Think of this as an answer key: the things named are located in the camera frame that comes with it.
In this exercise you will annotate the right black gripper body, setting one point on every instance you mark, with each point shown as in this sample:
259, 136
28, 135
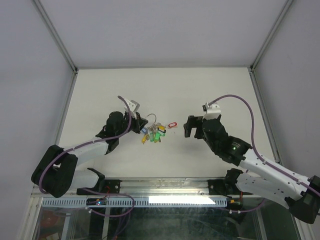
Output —
199, 133

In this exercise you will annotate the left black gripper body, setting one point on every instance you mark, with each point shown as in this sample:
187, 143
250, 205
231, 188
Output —
135, 126

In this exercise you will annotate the large keyring with coloured keys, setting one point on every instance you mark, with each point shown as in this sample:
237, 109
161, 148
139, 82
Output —
154, 131

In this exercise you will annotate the key with red tag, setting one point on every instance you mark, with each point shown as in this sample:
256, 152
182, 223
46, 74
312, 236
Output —
172, 125

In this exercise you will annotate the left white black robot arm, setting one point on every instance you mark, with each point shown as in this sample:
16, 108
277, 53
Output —
57, 171

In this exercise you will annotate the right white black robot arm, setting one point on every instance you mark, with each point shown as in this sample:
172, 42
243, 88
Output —
255, 174

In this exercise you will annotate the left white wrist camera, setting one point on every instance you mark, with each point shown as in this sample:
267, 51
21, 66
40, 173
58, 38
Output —
130, 107

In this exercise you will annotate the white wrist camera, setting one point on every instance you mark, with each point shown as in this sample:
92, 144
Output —
211, 111
130, 107

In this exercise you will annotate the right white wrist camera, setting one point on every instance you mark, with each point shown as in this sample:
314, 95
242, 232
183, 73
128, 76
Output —
211, 111

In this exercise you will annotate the aluminium mounting rail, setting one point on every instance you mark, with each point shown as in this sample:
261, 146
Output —
145, 187

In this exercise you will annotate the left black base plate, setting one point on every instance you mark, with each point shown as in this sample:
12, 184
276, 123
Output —
110, 187

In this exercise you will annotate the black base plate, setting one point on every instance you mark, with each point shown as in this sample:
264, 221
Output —
110, 187
223, 187

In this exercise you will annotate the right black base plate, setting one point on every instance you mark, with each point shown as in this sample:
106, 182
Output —
223, 187

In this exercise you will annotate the grey slotted cable duct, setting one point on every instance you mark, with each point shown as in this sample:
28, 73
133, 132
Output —
177, 201

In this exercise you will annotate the right aluminium frame post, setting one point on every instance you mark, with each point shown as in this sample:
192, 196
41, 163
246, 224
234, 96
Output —
272, 33

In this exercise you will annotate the aluminium frame post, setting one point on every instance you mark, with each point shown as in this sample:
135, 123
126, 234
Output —
54, 34
272, 33

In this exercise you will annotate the left aluminium frame post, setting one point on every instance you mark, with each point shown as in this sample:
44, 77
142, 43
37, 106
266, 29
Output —
54, 34

